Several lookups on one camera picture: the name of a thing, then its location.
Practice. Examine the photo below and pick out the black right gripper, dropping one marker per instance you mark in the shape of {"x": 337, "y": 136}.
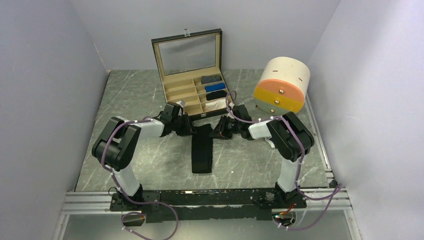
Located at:
{"x": 220, "y": 131}

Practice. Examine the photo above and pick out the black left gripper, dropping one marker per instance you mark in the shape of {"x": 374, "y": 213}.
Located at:
{"x": 188, "y": 129}

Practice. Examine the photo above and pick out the black underwear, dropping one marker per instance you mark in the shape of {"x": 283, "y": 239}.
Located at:
{"x": 202, "y": 150}

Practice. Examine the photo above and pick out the navy white underwear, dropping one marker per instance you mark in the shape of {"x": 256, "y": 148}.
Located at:
{"x": 269, "y": 141}

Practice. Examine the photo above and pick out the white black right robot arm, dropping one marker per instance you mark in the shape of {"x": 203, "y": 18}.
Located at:
{"x": 285, "y": 133}

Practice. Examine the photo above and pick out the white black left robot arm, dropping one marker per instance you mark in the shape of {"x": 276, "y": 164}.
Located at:
{"x": 116, "y": 144}

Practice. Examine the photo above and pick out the white rolled cloth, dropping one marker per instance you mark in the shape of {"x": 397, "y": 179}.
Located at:
{"x": 215, "y": 105}

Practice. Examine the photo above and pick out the black rolled cloth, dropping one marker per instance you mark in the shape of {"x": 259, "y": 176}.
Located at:
{"x": 216, "y": 95}

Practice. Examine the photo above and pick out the blue rolled cloth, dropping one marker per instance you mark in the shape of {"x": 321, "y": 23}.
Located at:
{"x": 215, "y": 87}

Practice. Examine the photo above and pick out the striped rolled cloth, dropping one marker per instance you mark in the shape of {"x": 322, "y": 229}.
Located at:
{"x": 207, "y": 79}

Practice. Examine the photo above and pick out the black beige organizer box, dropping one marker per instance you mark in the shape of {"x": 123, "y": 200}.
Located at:
{"x": 181, "y": 60}

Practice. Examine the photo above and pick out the round cream drawer cabinet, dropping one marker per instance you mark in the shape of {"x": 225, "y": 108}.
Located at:
{"x": 282, "y": 87}

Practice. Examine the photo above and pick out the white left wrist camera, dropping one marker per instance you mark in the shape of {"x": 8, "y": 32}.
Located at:
{"x": 181, "y": 103}

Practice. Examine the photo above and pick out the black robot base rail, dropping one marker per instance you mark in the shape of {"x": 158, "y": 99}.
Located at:
{"x": 217, "y": 204}

